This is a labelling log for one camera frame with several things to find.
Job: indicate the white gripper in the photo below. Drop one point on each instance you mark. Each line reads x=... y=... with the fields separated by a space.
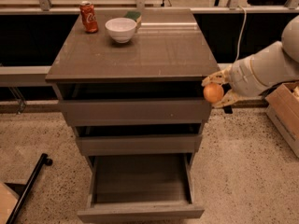
x=240 y=76

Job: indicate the orange fruit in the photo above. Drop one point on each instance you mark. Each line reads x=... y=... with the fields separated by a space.
x=213 y=92

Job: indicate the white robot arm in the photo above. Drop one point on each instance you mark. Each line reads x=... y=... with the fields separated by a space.
x=278 y=62

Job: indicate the grey middle drawer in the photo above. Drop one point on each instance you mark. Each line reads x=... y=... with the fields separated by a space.
x=139 y=139

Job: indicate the grey drawer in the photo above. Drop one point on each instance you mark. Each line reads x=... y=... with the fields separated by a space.
x=135 y=104
x=139 y=139
x=140 y=188

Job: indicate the grey drawer cabinet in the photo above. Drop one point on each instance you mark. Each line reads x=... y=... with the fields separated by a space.
x=165 y=37

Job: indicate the grey bottom drawer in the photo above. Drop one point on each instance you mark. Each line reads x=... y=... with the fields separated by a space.
x=140 y=188

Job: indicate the grey top drawer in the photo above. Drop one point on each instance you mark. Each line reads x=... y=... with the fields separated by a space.
x=135 y=104

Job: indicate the black table leg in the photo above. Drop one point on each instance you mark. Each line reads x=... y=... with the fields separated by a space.
x=227 y=109

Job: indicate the cardboard box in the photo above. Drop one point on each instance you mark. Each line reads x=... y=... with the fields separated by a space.
x=283 y=110

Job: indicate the green yellow sponge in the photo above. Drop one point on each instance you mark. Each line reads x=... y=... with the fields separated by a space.
x=135 y=16

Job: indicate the white ceramic bowl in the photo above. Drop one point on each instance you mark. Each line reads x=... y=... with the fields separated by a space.
x=121 y=30

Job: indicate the red soda can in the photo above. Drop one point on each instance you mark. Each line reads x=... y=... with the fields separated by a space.
x=88 y=17

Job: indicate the black metal leg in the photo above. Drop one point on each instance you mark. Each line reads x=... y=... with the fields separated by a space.
x=22 y=190

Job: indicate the wooden board corner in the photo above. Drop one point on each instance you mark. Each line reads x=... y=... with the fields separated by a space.
x=8 y=199

